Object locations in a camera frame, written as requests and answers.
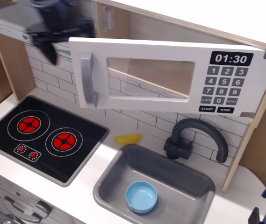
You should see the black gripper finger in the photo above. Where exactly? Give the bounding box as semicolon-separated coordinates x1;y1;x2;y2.
39;41;58;65

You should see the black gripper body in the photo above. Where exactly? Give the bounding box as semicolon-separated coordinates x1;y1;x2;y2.
26;0;96;46

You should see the grey microwave door handle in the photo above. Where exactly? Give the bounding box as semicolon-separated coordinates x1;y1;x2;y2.
80;52;98;108

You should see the white toy microwave door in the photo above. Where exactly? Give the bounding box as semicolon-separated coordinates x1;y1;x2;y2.
69;37;266;117

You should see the grey range hood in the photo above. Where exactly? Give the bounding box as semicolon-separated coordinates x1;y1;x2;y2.
0;0;96;61

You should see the black toy stovetop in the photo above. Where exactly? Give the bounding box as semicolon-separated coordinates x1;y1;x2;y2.
0;96;109;187

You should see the yellow toy banana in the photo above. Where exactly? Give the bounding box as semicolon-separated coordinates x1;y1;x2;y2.
114;133;141;145

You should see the dark grey toy faucet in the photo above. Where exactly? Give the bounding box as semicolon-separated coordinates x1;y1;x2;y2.
163;118;229;164

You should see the light blue bowl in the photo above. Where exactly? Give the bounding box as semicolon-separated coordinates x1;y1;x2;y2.
125;181;158;214

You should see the grey toy sink basin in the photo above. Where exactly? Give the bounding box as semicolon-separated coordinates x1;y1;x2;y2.
93;145;215;224

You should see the black object at bottom edge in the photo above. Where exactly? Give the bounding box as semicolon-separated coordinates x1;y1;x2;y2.
248;207;260;224

